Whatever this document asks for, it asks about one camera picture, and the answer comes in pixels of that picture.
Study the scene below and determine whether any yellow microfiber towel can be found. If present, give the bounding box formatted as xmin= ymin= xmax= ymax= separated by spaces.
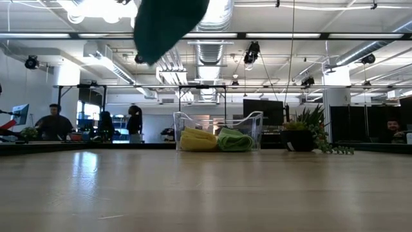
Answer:
xmin=179 ymin=127 xmax=219 ymax=152

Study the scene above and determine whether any green microfiber towel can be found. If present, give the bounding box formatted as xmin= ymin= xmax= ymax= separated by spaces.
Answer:
xmin=217 ymin=127 xmax=255 ymax=152

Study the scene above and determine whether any teal microfiber towel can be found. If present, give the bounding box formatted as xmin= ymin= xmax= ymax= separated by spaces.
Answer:
xmin=133 ymin=0 xmax=211 ymax=66

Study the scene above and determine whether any clear plastic bin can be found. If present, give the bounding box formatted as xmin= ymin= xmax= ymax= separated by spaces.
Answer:
xmin=173 ymin=111 xmax=264 ymax=152

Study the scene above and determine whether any black monitor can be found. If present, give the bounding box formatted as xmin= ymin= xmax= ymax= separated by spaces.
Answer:
xmin=243 ymin=99 xmax=285 ymax=126

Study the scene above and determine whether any person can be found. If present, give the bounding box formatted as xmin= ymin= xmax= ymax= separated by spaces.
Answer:
xmin=379 ymin=118 xmax=408 ymax=144
xmin=34 ymin=103 xmax=74 ymax=142
xmin=126 ymin=105 xmax=144 ymax=144
xmin=98 ymin=111 xmax=116 ymax=142

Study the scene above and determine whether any potted succulent plant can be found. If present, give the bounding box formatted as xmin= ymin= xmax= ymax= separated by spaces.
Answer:
xmin=279 ymin=103 xmax=355 ymax=155

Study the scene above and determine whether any black partition screen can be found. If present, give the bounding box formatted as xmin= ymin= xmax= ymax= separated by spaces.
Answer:
xmin=330 ymin=104 xmax=412 ymax=144

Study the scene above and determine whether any small green bush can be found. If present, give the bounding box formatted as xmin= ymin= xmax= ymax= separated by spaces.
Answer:
xmin=21 ymin=126 xmax=39 ymax=141

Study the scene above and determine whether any small desk monitor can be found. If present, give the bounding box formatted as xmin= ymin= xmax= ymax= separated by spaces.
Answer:
xmin=9 ymin=103 xmax=30 ymax=127

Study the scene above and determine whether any silver ventilation duct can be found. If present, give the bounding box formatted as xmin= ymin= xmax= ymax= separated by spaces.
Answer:
xmin=189 ymin=0 xmax=235 ymax=67

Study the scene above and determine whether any black aluminium table frame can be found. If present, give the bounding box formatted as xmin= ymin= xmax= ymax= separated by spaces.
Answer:
xmin=0 ymin=140 xmax=412 ymax=157

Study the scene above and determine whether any background workstation frame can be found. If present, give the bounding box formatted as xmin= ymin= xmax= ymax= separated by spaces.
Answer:
xmin=53 ymin=84 xmax=108 ymax=138

